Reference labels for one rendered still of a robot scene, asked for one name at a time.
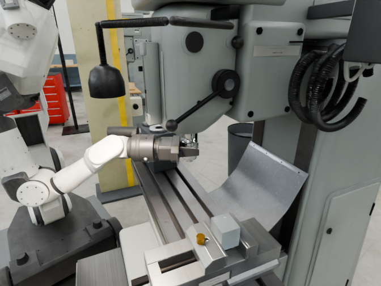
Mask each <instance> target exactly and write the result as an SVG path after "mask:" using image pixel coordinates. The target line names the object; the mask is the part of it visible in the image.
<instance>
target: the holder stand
mask: <svg viewBox="0 0 381 286"><path fill-rule="evenodd" d="M137 127H138V128H139V134H155V135H156V138H157V139H158V138H161V137H173V135H176V134H175V133H172V132H169V131H167V130H165V129H164V128H163V127H162V126H161V124H154V125H148V123H147V122H146V121H145V120H144V121H143V122H141V123H137ZM146 164H147V165H148V167H149V168H151V170H152V171H153V172H154V173H158V172H161V171H165V170H169V169H172V168H176V167H177V162H171V161H159V158H158V157H157V158H156V161H155V162H146Z"/></svg>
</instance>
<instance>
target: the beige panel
mask: <svg viewBox="0 0 381 286"><path fill-rule="evenodd" d="M66 4H67V10H68V15H69V20H70V26H71V32H72V36H73V42H74V48H75V54H76V58H77V64H78V70H79V76H80V79H81V85H82V91H83V97H84V103H85V107H86V113H87V119H88V125H89V129H90V135H91V141H92V145H94V144H96V143H97V142H99V141H100V140H102V139H104V138H105V137H107V128H108V127H133V119H132V109H131V102H130V92H129V81H128V70H127V64H126V53H125V43H124V32H123V28H105V29H103V35H104V36H103V37H104V43H105V44H104V45H105V51H106V57H107V58H106V59H107V64H109V65H113V66H114V67H116V68H117V69H118V70H120V72H121V75H122V77H123V79H124V81H125V92H126V95H124V96H121V97H118V98H108V99H97V98H92V97H90V92H89V88H88V78H89V74H90V70H92V69H93V68H94V67H95V66H98V65H99V64H100V63H101V62H100V58H99V57H100V55H99V49H98V41H97V34H96V29H95V22H101V21H102V20H117V19H122V15H121V4H120V0H66ZM98 178H99V183H97V184H95V186H96V197H97V199H98V200H99V201H100V202H101V204H102V205H103V204H107V203H112V202H115V201H119V200H124V199H128V198H131V197H136V196H141V195H143V193H142V191H141V188H140V186H139V184H138V181H137V178H136V176H135V173H134V171H133V168H132V165H131V158H129V159H118V158H114V159H113V160H111V161H109V162H108V163H106V164H105V165H104V166H103V169H102V170H101V171H99V172H98Z"/></svg>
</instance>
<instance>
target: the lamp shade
mask: <svg viewBox="0 0 381 286"><path fill-rule="evenodd" d="M88 88H89V92H90V97H92V98H97V99H108V98H118V97H121V96H124V95H126V92H125V81H124V79H123V77H122V75H121V72H120V70H118V69H117V68H116V67H114V66H113V65H109V64H104V65H102V64H99V65H98V66H95V67H94V68H93V69H92V70H90V74H89V78H88Z"/></svg>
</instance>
